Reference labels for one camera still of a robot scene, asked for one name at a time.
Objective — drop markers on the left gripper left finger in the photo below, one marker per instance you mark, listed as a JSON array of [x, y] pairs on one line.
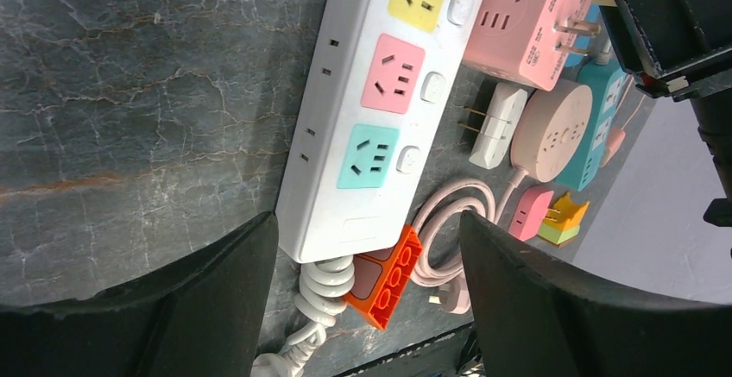
[[198, 316]]

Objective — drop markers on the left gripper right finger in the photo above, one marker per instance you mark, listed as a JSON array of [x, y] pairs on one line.
[[537, 315]]

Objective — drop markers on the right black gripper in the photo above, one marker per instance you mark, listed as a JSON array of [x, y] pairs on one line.
[[681, 49]]

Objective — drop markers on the pink adapter plug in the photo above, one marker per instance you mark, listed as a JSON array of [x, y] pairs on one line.
[[531, 212]]

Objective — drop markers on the pink adapter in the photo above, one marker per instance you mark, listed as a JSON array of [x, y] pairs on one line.
[[528, 41]]

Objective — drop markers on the pink round socket with cable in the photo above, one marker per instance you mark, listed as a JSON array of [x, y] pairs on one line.
[[546, 137]]

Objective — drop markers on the white long power strip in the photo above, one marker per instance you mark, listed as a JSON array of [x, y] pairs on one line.
[[381, 74]]

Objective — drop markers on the blue adapter plug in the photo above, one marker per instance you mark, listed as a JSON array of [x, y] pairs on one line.
[[583, 42]]

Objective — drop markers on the teal power strip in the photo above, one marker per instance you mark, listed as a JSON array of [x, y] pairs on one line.
[[606, 83]]

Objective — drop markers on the orange green lego stack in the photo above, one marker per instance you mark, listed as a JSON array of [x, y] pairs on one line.
[[562, 221]]

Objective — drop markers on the red lego brick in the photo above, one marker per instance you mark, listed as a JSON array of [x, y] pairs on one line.
[[381, 277]]

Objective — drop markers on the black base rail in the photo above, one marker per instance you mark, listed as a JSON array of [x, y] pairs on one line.
[[449, 354]]

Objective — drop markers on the salmon charger with thin cable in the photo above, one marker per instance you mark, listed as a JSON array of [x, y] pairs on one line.
[[617, 133]]

